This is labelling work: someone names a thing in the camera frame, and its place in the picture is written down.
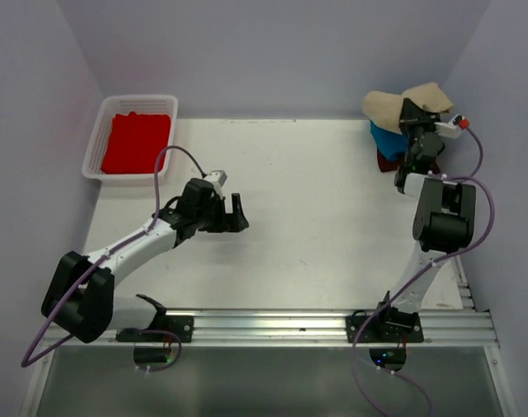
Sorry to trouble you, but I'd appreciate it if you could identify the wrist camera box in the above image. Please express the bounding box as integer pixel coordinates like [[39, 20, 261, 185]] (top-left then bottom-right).
[[435, 114, 470, 139], [203, 169, 228, 187]]

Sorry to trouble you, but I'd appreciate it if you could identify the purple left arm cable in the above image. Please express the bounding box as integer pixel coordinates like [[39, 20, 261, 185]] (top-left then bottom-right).
[[20, 145, 213, 374]]

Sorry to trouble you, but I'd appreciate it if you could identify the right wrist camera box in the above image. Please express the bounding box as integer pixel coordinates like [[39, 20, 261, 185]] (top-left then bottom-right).
[[435, 114, 470, 139]]

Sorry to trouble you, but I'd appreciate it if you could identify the dark red folded t shirt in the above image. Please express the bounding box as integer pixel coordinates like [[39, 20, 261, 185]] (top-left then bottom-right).
[[377, 150, 441, 175]]

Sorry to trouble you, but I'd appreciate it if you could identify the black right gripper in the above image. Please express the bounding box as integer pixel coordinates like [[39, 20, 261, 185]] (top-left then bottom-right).
[[399, 99, 441, 166]]

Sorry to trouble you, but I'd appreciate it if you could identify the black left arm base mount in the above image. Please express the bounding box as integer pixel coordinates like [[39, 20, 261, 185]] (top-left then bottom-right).
[[108, 295, 195, 343]]

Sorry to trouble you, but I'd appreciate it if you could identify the beige t shirt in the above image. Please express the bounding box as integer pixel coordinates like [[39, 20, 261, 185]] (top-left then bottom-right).
[[361, 82, 453, 134]]

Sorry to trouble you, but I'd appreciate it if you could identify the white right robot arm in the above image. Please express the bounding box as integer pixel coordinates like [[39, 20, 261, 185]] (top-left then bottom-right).
[[373, 98, 476, 341]]

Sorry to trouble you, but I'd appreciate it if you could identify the white plastic basket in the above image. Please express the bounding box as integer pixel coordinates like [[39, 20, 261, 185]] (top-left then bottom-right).
[[82, 94, 178, 186]]

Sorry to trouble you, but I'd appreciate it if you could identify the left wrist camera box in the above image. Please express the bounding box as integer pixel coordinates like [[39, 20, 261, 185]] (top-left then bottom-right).
[[203, 169, 228, 187]]

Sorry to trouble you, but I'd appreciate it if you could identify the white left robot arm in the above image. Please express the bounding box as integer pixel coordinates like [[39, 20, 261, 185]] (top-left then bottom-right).
[[41, 170, 249, 343]]

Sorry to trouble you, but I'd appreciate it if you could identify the blue folded t shirt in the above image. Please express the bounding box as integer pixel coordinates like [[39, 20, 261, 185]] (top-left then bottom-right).
[[370, 122, 406, 162]]

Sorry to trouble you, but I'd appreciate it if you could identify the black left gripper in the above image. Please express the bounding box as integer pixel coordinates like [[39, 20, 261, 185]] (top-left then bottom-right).
[[195, 192, 247, 232]]

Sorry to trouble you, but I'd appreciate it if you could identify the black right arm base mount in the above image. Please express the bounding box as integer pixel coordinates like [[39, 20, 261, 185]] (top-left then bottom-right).
[[345, 307, 425, 343]]

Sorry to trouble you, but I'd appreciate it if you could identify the aluminium table edge rail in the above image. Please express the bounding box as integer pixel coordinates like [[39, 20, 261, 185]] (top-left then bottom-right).
[[42, 307, 495, 348]]

